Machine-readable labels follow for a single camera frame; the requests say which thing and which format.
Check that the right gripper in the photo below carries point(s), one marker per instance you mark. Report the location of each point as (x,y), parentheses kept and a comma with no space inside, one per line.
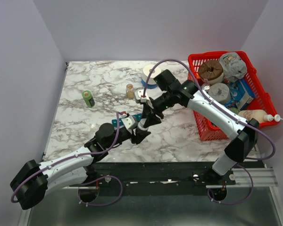
(151,119)

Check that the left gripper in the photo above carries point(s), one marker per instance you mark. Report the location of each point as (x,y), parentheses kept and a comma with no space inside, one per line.
(139,136)

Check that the white pill bottle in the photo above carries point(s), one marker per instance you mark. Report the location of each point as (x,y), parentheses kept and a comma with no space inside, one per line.
(141,125)

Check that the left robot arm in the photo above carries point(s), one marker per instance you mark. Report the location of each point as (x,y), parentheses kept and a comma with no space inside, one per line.
(35,180)

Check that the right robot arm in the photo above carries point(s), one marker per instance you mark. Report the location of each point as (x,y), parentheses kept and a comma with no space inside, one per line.
(242,132)

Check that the blue tape roll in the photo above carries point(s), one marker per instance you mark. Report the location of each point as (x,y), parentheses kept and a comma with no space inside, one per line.
(149,86)

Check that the amber glass pill jar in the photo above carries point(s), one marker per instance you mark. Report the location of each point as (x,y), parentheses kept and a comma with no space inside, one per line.
(130,91)

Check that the white toilet paper roll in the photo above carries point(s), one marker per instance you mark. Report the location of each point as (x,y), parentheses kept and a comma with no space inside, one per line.
(145,74)

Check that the red plastic basket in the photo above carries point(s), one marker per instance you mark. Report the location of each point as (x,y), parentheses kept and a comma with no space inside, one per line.
(209,131)

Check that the silver can top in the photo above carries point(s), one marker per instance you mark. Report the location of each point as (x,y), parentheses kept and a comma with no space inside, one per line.
(205,87)

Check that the green pill bottle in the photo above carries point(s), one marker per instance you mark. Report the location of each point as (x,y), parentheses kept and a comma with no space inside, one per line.
(88,98)

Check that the grey paper roll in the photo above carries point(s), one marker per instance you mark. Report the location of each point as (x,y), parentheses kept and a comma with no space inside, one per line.
(220,92)

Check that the brown paper roll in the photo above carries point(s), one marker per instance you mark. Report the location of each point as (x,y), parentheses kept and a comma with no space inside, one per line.
(211,72)

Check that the green round object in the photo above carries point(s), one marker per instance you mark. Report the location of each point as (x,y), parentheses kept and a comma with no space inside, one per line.
(234,110)

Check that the blue cardboard box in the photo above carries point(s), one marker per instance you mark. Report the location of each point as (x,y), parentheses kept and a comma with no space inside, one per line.
(241,93)

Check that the grey crumpled printed bag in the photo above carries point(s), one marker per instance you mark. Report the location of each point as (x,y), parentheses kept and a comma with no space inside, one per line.
(234,68)

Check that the cream squeeze bottle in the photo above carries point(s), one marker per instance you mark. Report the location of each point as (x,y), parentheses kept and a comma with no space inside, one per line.
(260,115)

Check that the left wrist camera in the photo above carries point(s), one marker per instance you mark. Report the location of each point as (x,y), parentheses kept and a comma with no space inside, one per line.
(129,121)

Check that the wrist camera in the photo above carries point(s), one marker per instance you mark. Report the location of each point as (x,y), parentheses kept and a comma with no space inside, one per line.
(140,97)
(129,121)

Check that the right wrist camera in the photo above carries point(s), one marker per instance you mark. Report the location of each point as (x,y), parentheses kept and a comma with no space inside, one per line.
(140,97)

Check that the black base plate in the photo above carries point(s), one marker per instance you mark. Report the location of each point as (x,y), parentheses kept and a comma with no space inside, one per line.
(89,188)

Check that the aluminium rail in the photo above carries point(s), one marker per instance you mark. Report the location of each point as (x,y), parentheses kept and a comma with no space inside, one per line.
(147,180)

